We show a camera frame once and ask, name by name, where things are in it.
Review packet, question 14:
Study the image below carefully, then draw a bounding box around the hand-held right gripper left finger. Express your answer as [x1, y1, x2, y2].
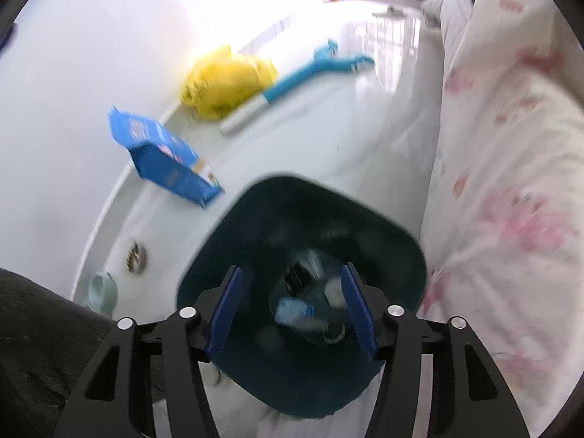
[52, 265, 245, 438]

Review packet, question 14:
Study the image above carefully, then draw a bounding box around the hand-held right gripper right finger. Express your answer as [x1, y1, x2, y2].
[340, 262, 532, 438]

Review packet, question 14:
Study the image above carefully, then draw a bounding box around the white plastic bag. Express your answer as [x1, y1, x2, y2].
[324, 276, 347, 306]

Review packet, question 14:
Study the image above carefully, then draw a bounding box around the blue tissue packet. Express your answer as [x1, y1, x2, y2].
[275, 296, 329, 333]

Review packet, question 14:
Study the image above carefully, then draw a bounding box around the clear plastic bag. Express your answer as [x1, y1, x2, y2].
[302, 249, 327, 280]

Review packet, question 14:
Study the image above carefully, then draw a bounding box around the dark teal trash bin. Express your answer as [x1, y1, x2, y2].
[176, 172, 428, 420]

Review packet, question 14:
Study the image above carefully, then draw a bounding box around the light green slipper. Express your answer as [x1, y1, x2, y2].
[84, 271, 120, 318]

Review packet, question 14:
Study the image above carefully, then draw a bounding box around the white quilt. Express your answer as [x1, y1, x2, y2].
[269, 408, 381, 438]

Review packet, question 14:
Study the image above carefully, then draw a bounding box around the blue cardboard box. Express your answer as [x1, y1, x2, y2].
[108, 106, 225, 209]

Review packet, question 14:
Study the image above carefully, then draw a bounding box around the grey rug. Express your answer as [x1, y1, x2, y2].
[0, 268, 167, 438]

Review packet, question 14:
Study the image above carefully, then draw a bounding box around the pink printed blanket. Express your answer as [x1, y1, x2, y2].
[420, 0, 584, 438]

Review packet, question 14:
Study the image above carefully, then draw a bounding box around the yellow plastic bag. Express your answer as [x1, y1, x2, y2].
[179, 45, 279, 120]

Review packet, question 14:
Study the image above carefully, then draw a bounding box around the blue toy claw stick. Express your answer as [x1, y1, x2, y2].
[220, 40, 376, 137]

